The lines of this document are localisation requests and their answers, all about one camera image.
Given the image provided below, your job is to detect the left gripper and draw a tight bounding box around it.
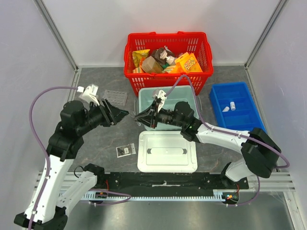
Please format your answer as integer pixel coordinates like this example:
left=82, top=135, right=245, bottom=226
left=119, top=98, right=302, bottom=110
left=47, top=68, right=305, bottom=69
left=78, top=97, right=130, bottom=134

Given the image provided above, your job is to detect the black powder sachet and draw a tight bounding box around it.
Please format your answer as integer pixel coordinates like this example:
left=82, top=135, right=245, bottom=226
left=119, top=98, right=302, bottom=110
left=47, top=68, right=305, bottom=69
left=116, top=143, right=136, bottom=158

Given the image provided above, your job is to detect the white capped vial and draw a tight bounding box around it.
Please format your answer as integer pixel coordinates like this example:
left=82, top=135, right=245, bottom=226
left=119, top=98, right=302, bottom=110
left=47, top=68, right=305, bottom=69
left=230, top=101, right=236, bottom=111
left=222, top=106, right=230, bottom=112

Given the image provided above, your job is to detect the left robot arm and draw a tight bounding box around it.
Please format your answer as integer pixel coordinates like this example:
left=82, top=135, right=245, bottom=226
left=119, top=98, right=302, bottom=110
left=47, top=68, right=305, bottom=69
left=14, top=100, right=129, bottom=230

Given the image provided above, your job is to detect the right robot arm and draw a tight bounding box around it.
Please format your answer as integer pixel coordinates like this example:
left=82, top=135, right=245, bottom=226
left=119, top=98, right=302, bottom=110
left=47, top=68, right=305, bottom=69
left=134, top=101, right=281, bottom=189

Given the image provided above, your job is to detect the clear test tube rack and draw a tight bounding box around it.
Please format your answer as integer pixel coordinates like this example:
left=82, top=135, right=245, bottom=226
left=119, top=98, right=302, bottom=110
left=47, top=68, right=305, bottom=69
left=103, top=90, right=128, bottom=105

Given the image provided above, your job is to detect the white bin lid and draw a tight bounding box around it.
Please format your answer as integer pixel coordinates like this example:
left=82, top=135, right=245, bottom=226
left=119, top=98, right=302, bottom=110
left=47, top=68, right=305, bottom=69
left=137, top=131, right=198, bottom=173

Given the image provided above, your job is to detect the light teal plastic bin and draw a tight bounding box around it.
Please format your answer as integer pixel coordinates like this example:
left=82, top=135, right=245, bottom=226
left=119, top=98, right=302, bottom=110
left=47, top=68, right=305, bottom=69
left=137, top=85, right=199, bottom=131

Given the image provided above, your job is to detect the brown cardboard box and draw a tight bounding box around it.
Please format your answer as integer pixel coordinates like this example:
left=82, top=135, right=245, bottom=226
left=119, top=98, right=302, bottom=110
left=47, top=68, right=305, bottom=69
left=141, top=56, right=164, bottom=74

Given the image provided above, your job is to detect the yellow snack bag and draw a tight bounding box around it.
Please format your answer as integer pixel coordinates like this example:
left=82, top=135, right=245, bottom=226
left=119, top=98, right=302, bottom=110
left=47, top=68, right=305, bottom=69
left=132, top=49, right=150, bottom=68

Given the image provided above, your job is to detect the white pump bottle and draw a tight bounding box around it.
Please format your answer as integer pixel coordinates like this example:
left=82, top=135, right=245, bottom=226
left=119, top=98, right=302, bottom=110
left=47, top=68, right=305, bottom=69
left=160, top=51, right=176, bottom=66

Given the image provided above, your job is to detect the orange Scrub Daddy box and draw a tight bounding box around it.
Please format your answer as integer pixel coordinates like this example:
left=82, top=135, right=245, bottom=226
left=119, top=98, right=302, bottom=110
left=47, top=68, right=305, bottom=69
left=175, top=52, right=202, bottom=73

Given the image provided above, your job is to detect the red plastic shopping basket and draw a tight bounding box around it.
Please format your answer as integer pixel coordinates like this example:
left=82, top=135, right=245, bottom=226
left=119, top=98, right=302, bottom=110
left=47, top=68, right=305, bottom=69
left=124, top=31, right=213, bottom=96

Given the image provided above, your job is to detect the blue compartment tray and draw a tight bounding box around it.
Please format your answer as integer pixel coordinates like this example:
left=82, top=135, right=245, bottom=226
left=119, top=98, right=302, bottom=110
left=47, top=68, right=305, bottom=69
left=209, top=82, right=266, bottom=131

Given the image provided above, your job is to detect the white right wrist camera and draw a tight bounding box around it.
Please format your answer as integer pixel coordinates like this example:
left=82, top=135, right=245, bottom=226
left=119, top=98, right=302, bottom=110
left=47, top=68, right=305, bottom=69
left=153, top=89, right=167, bottom=112

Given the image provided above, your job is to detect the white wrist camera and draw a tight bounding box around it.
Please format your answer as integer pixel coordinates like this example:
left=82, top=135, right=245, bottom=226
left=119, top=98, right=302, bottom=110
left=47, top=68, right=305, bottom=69
left=77, top=84, right=100, bottom=105
left=153, top=89, right=167, bottom=112

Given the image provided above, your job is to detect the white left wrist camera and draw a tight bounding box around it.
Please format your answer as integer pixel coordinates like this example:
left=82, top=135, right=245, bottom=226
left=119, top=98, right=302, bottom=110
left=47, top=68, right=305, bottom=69
left=77, top=84, right=100, bottom=105

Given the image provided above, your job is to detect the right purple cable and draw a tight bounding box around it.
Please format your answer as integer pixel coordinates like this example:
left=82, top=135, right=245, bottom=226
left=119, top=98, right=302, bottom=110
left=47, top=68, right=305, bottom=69
left=165, top=75, right=290, bottom=207

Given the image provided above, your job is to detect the purple cable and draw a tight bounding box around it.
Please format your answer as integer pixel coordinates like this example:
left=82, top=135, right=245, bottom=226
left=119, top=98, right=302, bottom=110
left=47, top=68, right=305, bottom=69
left=165, top=75, right=290, bottom=207
left=28, top=86, right=132, bottom=230

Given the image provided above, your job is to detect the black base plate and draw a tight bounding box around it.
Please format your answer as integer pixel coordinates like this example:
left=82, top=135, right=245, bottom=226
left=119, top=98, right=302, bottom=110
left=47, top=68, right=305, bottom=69
left=95, top=172, right=249, bottom=190

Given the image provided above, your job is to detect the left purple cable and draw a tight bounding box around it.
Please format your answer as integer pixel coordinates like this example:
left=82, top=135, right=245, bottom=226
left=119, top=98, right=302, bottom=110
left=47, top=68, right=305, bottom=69
left=28, top=86, right=132, bottom=230

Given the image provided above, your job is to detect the slotted cable duct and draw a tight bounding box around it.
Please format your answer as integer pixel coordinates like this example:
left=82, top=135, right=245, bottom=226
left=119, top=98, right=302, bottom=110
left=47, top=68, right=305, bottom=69
left=81, top=191, right=225, bottom=202

